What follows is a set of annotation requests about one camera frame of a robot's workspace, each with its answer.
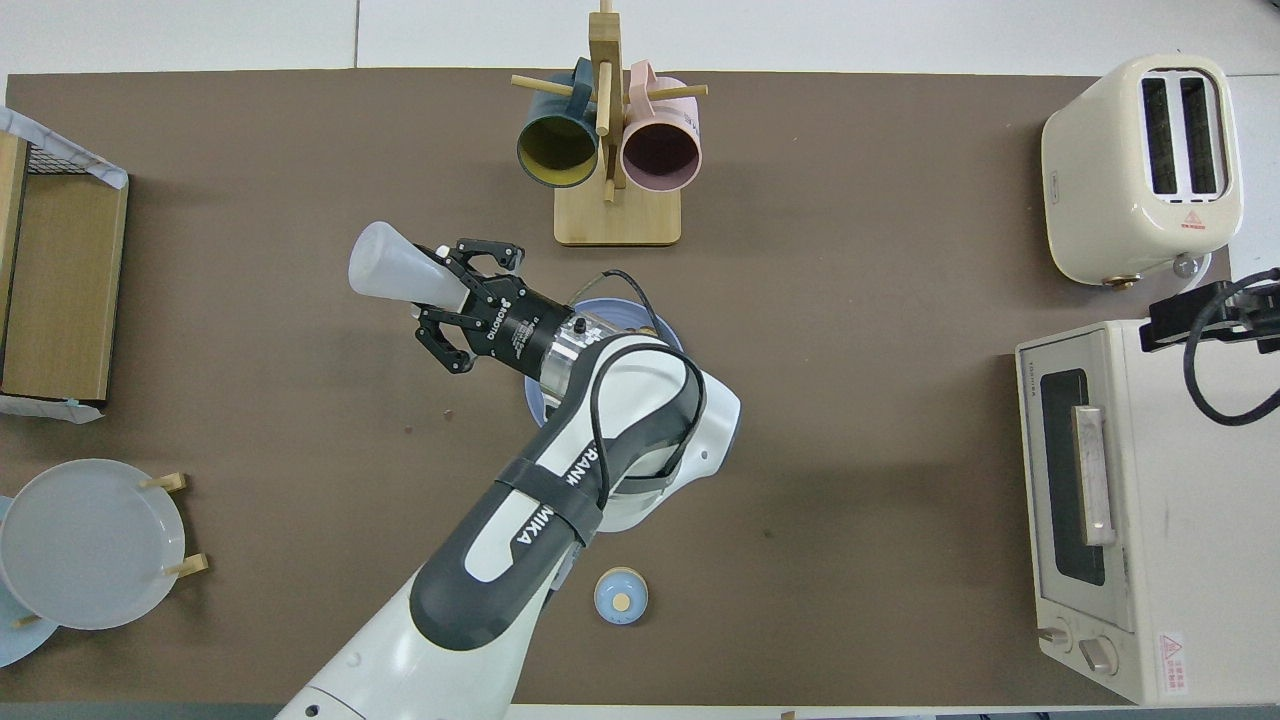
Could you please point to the white crumpled sheet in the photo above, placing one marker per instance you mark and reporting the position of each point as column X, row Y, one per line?
column 40, row 408

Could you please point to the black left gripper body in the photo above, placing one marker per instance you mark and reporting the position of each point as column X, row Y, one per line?
column 520, row 330

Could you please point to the translucent seasoning bottle blue cap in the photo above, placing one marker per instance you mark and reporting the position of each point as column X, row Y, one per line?
column 390, row 265

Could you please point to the wooden mug tree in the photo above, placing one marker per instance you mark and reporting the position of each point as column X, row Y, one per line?
column 617, row 220

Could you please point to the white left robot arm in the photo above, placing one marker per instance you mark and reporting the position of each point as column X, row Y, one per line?
column 500, row 560

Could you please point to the brown table mat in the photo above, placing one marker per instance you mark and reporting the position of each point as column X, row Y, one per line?
column 850, row 300

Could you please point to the white toaster oven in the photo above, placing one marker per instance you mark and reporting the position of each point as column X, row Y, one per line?
column 1200, row 560

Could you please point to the light blue plate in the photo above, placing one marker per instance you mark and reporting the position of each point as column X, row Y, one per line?
column 15, row 645

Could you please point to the cream two-slot toaster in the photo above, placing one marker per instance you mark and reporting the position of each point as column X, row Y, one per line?
column 1095, row 180

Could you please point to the white checked cloth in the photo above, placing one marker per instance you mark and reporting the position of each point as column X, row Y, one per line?
column 60, row 150

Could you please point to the grey plate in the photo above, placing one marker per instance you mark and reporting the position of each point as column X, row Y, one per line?
column 90, row 545

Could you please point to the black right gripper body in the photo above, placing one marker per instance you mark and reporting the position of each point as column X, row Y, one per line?
column 1245, row 310

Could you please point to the dark teal mug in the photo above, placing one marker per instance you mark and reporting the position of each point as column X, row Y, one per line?
column 557, row 150

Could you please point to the wooden plate rack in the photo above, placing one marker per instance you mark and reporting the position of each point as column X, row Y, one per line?
column 170, row 483

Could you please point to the pink mug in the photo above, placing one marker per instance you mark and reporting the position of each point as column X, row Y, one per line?
column 660, row 155

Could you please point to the blue round plate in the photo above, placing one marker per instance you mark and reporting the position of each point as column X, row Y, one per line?
column 625, row 312

